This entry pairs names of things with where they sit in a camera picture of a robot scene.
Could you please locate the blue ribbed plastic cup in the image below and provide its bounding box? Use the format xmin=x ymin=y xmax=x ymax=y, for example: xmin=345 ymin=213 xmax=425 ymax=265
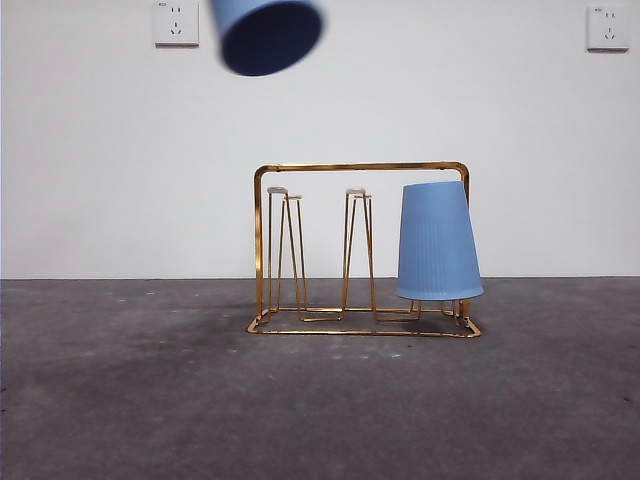
xmin=208 ymin=0 xmax=328 ymax=78
xmin=395 ymin=180 xmax=485 ymax=303

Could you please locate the gold wire cup rack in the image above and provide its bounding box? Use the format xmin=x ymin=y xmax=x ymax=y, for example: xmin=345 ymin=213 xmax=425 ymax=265
xmin=246 ymin=160 xmax=483 ymax=339

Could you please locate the white wall socket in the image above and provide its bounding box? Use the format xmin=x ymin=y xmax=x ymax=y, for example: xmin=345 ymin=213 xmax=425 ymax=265
xmin=154 ymin=0 xmax=201 ymax=49
xmin=586 ymin=4 xmax=631 ymax=53

